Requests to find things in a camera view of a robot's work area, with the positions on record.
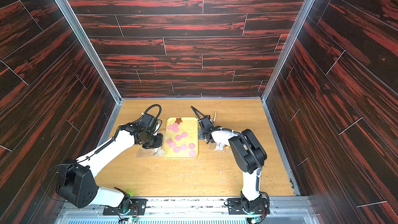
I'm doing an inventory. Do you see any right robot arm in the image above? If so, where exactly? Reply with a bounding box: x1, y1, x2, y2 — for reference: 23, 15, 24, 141
191, 106, 268, 214

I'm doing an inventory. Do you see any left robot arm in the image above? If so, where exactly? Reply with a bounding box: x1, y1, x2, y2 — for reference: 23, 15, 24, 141
56, 104, 163, 215

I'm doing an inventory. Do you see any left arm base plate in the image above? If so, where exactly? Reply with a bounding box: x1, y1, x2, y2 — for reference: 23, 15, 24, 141
103, 198, 147, 216

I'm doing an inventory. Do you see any clear resealable bag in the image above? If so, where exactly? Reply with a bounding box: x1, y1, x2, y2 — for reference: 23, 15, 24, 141
208, 143, 232, 153
136, 147, 165, 158

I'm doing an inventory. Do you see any yellow tray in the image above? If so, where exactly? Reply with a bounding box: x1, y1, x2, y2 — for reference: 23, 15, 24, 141
162, 117, 199, 159

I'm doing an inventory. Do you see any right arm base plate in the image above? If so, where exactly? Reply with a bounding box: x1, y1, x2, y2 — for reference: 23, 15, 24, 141
224, 196, 270, 215

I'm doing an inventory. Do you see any brown star cookie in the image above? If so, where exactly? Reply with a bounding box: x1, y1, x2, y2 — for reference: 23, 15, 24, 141
175, 118, 183, 125

